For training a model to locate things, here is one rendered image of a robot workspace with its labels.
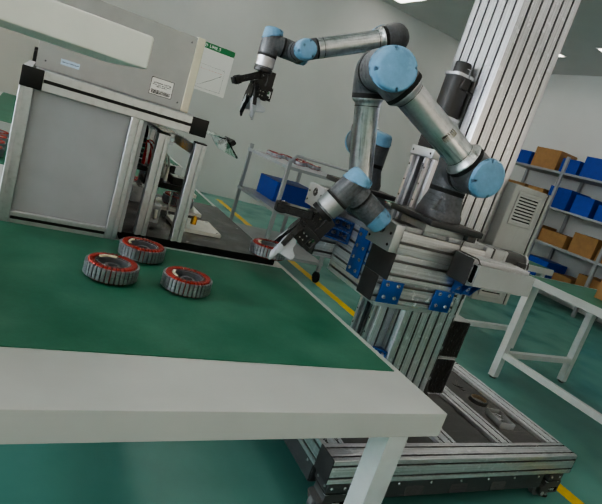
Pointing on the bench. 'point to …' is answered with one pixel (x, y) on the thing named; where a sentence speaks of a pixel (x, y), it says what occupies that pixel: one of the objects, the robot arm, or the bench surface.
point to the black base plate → (235, 247)
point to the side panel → (67, 165)
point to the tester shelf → (110, 99)
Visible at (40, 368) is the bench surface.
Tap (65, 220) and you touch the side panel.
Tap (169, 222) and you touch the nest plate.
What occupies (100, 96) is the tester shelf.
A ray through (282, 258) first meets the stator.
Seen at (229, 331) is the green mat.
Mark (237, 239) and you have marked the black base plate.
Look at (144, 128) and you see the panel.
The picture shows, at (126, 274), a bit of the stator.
